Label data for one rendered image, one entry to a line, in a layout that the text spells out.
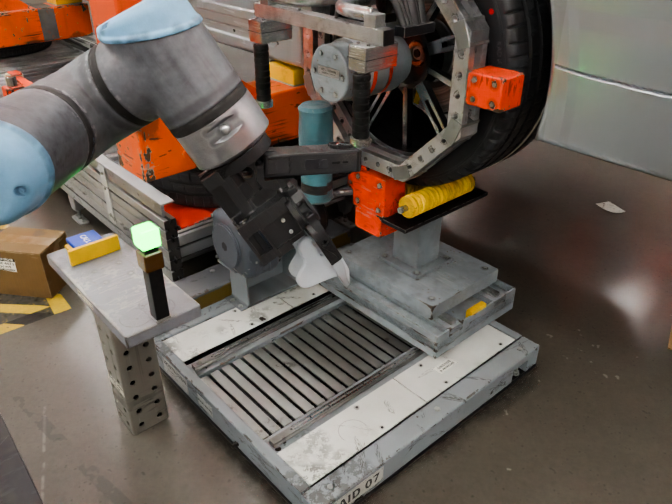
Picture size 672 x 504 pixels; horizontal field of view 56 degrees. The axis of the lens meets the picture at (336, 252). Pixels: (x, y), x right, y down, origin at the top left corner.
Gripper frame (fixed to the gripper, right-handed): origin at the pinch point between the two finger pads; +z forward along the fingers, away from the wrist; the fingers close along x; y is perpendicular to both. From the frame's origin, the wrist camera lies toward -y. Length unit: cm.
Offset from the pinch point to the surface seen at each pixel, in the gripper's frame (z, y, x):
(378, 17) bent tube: -13, -36, -51
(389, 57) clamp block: -5, -34, -53
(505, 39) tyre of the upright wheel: 6, -58, -53
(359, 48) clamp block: -10, -30, -51
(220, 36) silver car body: -17, -20, -158
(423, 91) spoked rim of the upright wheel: 13, -46, -77
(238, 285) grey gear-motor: 42, 23, -113
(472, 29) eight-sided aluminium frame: 0, -52, -52
